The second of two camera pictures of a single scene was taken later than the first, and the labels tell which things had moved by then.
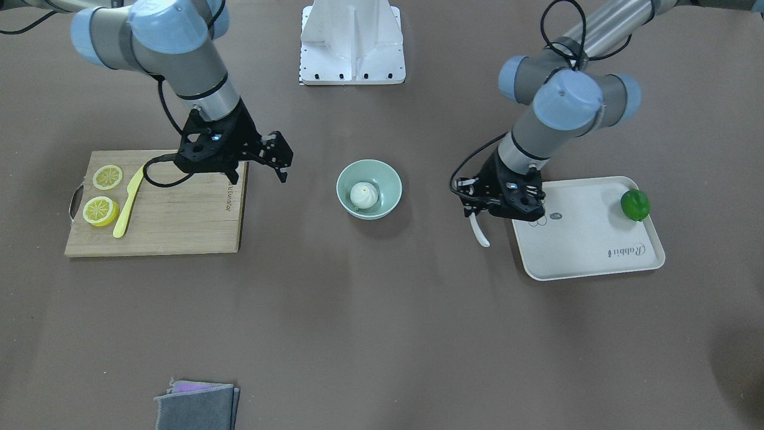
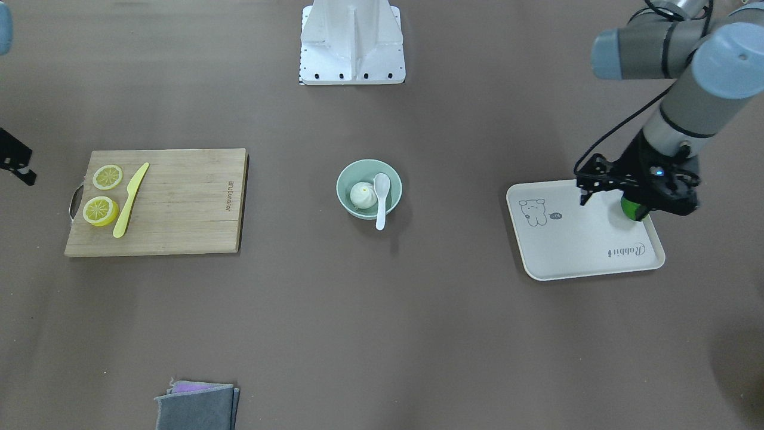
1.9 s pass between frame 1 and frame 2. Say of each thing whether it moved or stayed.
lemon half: stayed
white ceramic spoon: moved
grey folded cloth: stayed
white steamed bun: stayed
